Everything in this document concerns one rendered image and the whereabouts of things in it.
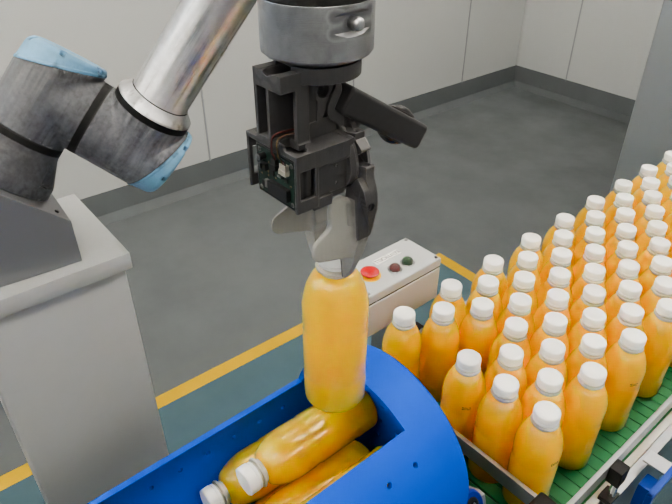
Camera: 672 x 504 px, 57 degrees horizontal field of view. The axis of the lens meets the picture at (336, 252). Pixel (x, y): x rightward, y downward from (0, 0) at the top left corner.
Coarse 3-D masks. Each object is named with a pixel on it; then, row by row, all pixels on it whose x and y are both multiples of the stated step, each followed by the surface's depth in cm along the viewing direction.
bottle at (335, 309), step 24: (312, 288) 62; (336, 288) 61; (360, 288) 62; (312, 312) 63; (336, 312) 62; (360, 312) 63; (312, 336) 64; (336, 336) 63; (360, 336) 65; (312, 360) 66; (336, 360) 65; (360, 360) 67; (312, 384) 68; (336, 384) 67; (360, 384) 69; (336, 408) 69
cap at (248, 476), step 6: (240, 468) 78; (246, 468) 78; (252, 468) 78; (240, 474) 79; (246, 474) 77; (252, 474) 78; (258, 474) 78; (240, 480) 80; (246, 480) 77; (252, 480) 77; (258, 480) 78; (246, 486) 78; (252, 486) 77; (258, 486) 78; (246, 492) 79; (252, 492) 78
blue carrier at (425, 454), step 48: (288, 384) 90; (384, 384) 77; (240, 432) 87; (384, 432) 88; (432, 432) 75; (144, 480) 78; (192, 480) 85; (336, 480) 68; (384, 480) 70; (432, 480) 73
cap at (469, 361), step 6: (462, 354) 99; (468, 354) 99; (474, 354) 99; (456, 360) 100; (462, 360) 98; (468, 360) 98; (474, 360) 98; (480, 360) 98; (462, 366) 98; (468, 366) 98; (474, 366) 98; (468, 372) 98; (474, 372) 99
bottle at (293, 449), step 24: (312, 408) 85; (360, 408) 85; (288, 432) 81; (312, 432) 81; (336, 432) 83; (360, 432) 86; (264, 456) 79; (288, 456) 79; (312, 456) 80; (264, 480) 78; (288, 480) 80
